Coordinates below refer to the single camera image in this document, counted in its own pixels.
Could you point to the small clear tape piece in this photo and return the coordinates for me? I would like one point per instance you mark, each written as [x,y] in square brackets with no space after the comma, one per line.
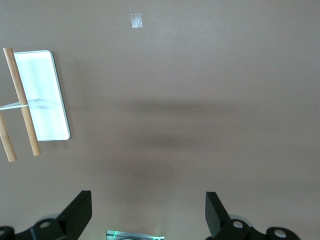
[136,21]

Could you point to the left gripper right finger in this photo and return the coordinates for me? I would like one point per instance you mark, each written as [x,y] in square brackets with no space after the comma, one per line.
[217,220]

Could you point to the wooden stick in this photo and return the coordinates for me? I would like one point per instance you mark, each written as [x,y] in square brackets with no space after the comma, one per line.
[6,140]
[15,75]

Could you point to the white rectangular tray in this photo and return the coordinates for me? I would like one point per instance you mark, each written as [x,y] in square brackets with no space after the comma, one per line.
[42,82]

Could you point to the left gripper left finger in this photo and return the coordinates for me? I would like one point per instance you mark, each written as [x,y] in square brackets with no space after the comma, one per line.
[72,220]

